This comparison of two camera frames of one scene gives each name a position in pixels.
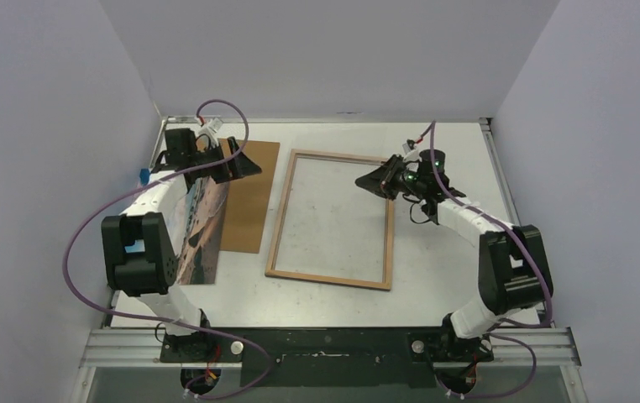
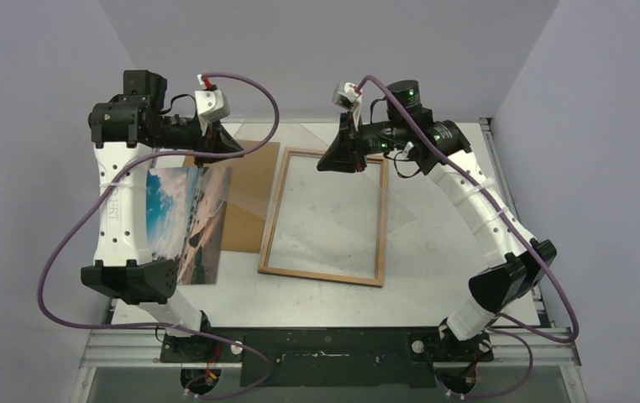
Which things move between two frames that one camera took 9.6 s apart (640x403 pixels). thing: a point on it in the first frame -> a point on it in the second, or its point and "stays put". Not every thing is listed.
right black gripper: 392,177 -> 351,141
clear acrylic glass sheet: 331,227 -> 275,175
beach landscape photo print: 198,218 stays put
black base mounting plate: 330,357 stays put
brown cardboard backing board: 249,201 stays put
